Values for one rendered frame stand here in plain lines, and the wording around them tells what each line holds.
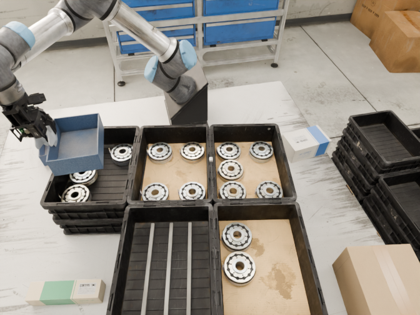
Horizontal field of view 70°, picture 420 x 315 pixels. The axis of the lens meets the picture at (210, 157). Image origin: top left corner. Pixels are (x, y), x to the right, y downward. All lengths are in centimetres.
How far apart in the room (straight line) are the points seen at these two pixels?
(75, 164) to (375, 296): 100
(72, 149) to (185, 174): 45
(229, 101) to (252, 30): 152
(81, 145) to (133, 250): 40
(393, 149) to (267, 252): 126
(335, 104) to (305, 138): 166
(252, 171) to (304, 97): 195
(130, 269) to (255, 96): 122
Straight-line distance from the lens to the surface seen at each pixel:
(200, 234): 110
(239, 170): 123
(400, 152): 212
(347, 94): 332
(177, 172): 126
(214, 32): 310
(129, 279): 107
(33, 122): 95
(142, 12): 294
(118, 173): 130
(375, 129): 220
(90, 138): 113
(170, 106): 159
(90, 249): 130
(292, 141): 148
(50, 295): 122
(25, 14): 402
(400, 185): 210
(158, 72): 140
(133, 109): 179
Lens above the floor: 181
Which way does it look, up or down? 49 degrees down
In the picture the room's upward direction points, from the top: straight up
